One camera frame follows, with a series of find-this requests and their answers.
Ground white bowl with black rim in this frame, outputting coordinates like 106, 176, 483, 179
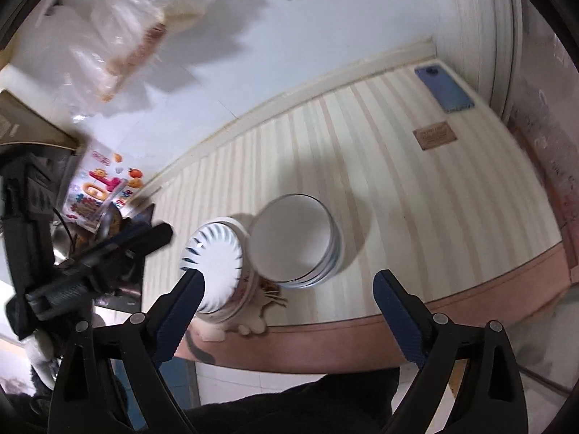
246, 194, 345, 289

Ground colourful sticker sheet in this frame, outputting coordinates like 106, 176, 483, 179
62, 141, 145, 231

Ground white bowl with blue stripes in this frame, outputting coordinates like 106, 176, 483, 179
179, 217, 258, 324

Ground striped pastel table mat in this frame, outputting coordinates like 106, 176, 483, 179
143, 68, 569, 327

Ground brown label card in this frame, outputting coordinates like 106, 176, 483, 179
413, 122, 457, 151

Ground clear plastic bag with food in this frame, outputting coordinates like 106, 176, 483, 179
40, 0, 215, 120

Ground blue smartphone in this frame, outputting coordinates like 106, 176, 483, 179
414, 64, 475, 114

